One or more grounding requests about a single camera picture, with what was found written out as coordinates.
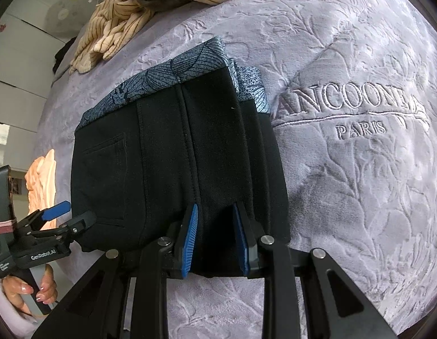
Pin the grey embossed plush blanket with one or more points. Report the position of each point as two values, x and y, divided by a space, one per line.
345 183

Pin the white fan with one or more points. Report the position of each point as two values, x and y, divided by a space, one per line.
59 16

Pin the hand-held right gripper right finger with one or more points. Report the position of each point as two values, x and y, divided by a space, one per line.
240 243

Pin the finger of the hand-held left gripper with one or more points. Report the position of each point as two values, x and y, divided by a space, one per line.
80 224
57 210

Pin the black pants with patterned waistband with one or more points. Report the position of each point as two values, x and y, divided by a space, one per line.
151 166

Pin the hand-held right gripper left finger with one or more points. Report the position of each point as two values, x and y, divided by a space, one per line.
189 240

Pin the person's left hand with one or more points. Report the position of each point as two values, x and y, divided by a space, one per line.
17 289

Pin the cream striped cloth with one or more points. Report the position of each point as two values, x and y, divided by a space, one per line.
109 31

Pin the peach cloth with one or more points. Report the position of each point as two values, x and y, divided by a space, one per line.
42 183

